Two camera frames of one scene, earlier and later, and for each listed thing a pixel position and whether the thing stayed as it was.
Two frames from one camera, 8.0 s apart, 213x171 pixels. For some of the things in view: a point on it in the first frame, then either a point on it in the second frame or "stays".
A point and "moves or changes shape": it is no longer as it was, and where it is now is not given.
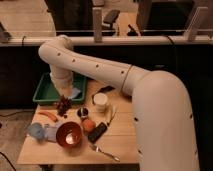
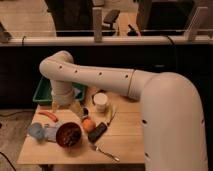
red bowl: x=69 y=134 stays
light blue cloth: x=75 y=92 stays
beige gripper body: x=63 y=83 → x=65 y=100
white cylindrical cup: x=100 y=100 stays
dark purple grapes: x=63 y=106 moves or changes shape
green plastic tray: x=47 y=92 stays
